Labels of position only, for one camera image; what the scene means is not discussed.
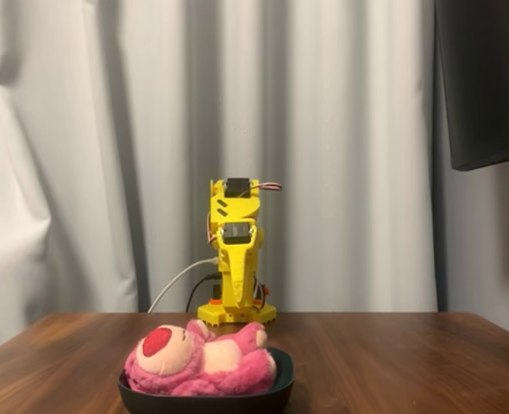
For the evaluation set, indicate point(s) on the dark green square bin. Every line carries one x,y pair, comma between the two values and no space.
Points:
202,405

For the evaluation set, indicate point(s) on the pink strawberry bear plush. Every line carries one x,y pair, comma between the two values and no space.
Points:
194,366

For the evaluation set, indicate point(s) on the yellow gripper black servo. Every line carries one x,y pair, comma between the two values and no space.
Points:
236,254

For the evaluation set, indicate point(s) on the black orange table clamp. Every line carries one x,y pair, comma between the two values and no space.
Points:
215,291

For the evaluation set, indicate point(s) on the black monitor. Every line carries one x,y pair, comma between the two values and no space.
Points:
483,86

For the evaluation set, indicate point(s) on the white curtain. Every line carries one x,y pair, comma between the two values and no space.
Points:
108,129

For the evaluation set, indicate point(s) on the yellow robot arm with base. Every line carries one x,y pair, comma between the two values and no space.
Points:
233,209

